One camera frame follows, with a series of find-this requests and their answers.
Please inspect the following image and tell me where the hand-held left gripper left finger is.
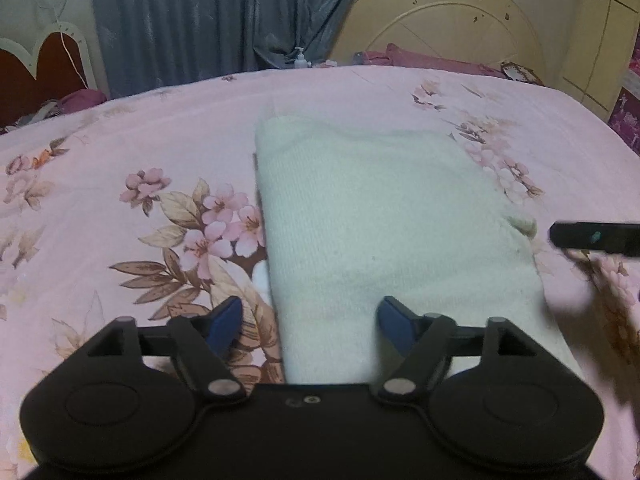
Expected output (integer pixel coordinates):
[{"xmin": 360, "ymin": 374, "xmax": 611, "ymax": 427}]
[{"xmin": 86, "ymin": 296, "xmax": 248, "ymax": 403}]

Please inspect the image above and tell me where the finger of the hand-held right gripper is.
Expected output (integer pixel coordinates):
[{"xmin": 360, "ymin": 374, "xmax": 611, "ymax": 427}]
[{"xmin": 549, "ymin": 221, "xmax": 640, "ymax": 256}]

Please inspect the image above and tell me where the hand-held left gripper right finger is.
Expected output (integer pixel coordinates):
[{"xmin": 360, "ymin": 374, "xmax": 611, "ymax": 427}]
[{"xmin": 376, "ymin": 296, "xmax": 538, "ymax": 408}]

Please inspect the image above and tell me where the white towel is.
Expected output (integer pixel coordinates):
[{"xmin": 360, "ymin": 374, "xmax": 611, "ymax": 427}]
[{"xmin": 251, "ymin": 116, "xmax": 586, "ymax": 386}]

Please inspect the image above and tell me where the patterned clothes pile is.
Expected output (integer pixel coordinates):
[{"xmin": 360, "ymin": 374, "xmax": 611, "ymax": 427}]
[{"xmin": 0, "ymin": 100, "xmax": 66, "ymax": 133}]

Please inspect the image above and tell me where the magenta printed cloth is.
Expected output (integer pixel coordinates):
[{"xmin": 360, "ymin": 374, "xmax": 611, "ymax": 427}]
[{"xmin": 617, "ymin": 42, "xmax": 640, "ymax": 153}]

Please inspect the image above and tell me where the dark patterned cushion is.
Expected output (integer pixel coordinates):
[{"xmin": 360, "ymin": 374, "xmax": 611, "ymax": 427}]
[{"xmin": 501, "ymin": 61, "xmax": 543, "ymax": 85}]

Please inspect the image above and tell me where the pink floral bedsheet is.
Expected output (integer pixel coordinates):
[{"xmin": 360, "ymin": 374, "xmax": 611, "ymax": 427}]
[{"xmin": 0, "ymin": 65, "xmax": 640, "ymax": 480}]

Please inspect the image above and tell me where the cream cabinet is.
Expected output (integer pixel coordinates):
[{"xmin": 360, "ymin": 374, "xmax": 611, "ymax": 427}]
[{"xmin": 560, "ymin": 0, "xmax": 640, "ymax": 121}]

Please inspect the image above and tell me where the pink pillow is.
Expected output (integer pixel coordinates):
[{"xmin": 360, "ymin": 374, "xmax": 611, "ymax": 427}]
[{"xmin": 365, "ymin": 42, "xmax": 506, "ymax": 77}]

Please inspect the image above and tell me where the cream round headboard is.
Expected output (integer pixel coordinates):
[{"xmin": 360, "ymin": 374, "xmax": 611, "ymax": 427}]
[{"xmin": 330, "ymin": 0, "xmax": 561, "ymax": 86}]

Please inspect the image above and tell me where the blue-grey curtain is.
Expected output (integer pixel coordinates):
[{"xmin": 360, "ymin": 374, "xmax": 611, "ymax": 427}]
[{"xmin": 90, "ymin": 0, "xmax": 373, "ymax": 98}]

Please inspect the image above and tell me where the red heart-shaped headboard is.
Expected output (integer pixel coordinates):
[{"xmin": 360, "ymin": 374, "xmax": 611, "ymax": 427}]
[{"xmin": 0, "ymin": 21, "xmax": 98, "ymax": 128}]

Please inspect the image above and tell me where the white cable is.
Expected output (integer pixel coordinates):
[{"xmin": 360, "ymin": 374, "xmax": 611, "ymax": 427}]
[{"xmin": 35, "ymin": 0, "xmax": 86, "ymax": 86}]

